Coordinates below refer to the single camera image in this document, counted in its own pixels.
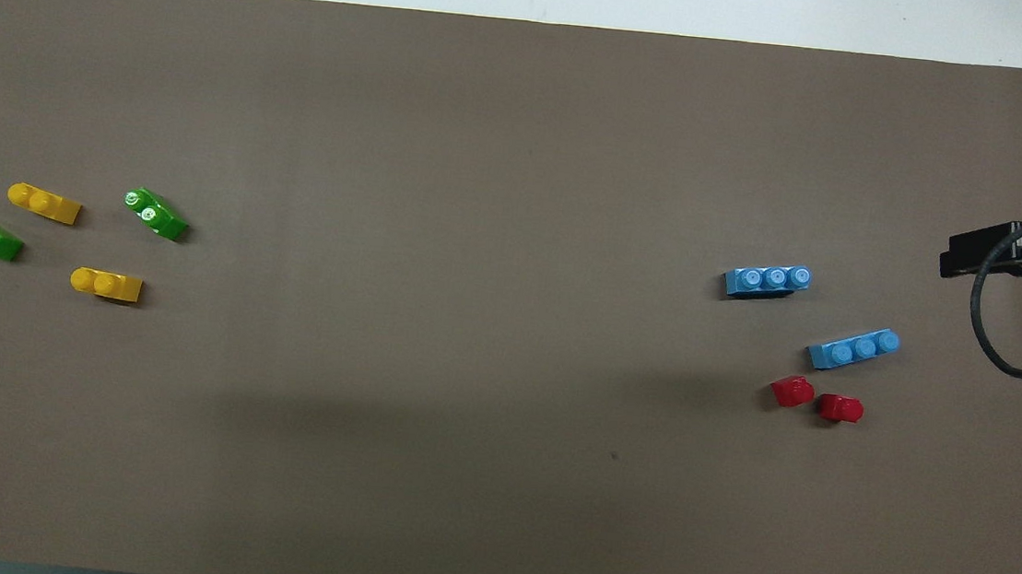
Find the brown table mat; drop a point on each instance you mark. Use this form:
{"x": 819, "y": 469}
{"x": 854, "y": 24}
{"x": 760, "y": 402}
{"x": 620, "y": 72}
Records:
{"x": 497, "y": 230}

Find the blue three-stud toy brick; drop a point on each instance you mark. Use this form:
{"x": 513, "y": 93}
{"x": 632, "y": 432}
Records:
{"x": 852, "y": 350}
{"x": 766, "y": 281}

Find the yellow toy brick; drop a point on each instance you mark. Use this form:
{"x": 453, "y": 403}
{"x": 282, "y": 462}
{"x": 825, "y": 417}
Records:
{"x": 46, "y": 205}
{"x": 109, "y": 285}

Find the red toy brick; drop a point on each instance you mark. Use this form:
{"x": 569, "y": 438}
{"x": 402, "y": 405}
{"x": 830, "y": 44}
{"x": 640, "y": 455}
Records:
{"x": 792, "y": 391}
{"x": 841, "y": 408}

